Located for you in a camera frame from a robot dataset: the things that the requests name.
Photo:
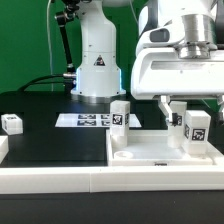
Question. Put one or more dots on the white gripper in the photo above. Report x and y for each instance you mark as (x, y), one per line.
(160, 72)

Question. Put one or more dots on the white square table top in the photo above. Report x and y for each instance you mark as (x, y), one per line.
(150, 148)

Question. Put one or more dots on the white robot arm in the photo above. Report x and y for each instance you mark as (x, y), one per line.
(177, 54)

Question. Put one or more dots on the white base marker plate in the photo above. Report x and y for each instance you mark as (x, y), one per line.
(83, 120)

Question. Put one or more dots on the white u-shaped obstacle fence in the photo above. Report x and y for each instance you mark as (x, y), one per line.
(110, 179)

